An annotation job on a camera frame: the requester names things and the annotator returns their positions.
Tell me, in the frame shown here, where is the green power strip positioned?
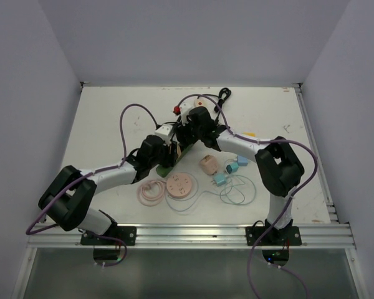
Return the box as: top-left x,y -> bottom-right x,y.
156,144 -> 193,178

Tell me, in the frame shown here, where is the beige wooden power strip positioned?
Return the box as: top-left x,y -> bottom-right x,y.
194,97 -> 208,109

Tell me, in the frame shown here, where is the light pink cube adapter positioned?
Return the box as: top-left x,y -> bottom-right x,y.
199,155 -> 219,176

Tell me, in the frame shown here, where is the pink round socket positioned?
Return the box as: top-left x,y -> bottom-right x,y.
166,173 -> 193,199

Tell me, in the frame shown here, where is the yellow cube adapter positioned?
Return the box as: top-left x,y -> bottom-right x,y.
243,132 -> 256,137

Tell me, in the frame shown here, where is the light blue charger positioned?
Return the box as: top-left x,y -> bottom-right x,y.
236,155 -> 249,167

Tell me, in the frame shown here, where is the light teal charger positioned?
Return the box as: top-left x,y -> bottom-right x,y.
213,173 -> 227,187

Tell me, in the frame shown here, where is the teal dual usb charger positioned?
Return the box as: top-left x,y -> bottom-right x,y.
225,162 -> 239,174

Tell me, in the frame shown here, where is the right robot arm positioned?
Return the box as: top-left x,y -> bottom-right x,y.
173,106 -> 305,245

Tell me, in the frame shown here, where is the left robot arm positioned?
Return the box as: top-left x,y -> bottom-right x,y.
38,135 -> 178,245

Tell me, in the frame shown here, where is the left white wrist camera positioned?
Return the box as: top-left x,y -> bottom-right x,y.
154,124 -> 174,145

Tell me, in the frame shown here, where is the black cord of beige strip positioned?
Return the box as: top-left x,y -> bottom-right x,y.
202,87 -> 232,121

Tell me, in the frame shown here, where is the pink socket cord with plug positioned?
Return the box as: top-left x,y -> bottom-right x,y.
137,179 -> 168,207

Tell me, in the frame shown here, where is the teal thin cable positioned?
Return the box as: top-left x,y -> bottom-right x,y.
219,174 -> 257,206

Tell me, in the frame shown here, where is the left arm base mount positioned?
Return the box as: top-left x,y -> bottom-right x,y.
80,224 -> 137,246

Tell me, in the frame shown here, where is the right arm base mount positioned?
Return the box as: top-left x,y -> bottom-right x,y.
245,220 -> 302,246

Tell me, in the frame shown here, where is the aluminium rail frame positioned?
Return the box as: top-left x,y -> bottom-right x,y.
27,224 -> 355,249

